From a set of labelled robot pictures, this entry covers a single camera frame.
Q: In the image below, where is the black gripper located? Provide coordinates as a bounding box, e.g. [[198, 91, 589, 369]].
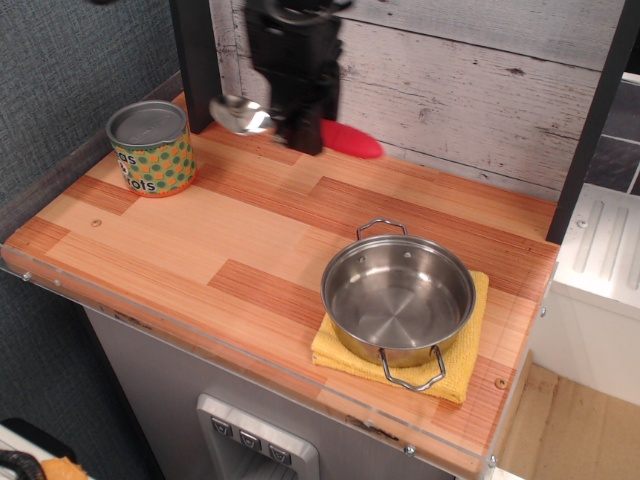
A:
[[243, 1, 352, 154]]

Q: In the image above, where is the red handled metal spoon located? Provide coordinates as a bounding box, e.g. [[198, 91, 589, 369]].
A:
[[209, 95, 384, 159]]

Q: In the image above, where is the peas and carrots tin can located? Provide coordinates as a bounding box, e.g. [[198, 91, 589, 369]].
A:
[[106, 100, 197, 198]]

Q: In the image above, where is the stainless steel pot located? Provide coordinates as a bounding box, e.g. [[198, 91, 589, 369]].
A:
[[321, 219, 478, 392]]

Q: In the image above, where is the yellow folded cloth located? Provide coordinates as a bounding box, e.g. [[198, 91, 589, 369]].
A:
[[311, 271, 489, 405]]

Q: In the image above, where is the grey toy fridge dispenser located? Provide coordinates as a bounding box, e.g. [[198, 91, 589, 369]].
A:
[[197, 394, 320, 479]]

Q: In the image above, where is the white toy sink unit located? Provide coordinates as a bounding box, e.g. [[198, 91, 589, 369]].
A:
[[529, 184, 639, 404]]

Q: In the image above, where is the orange cloth item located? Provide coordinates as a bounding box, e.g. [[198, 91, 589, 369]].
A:
[[40, 457, 89, 480]]

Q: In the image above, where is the black object bottom left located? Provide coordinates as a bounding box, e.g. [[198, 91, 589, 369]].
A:
[[1, 450, 47, 480]]

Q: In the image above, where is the dark left upright post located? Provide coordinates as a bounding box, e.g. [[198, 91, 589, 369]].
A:
[[169, 0, 222, 133]]

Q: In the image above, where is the dark upright post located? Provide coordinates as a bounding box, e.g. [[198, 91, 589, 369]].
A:
[[169, 0, 222, 133], [546, 0, 639, 245]]

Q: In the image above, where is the dark right upright post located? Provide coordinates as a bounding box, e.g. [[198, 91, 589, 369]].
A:
[[546, 0, 639, 245]]

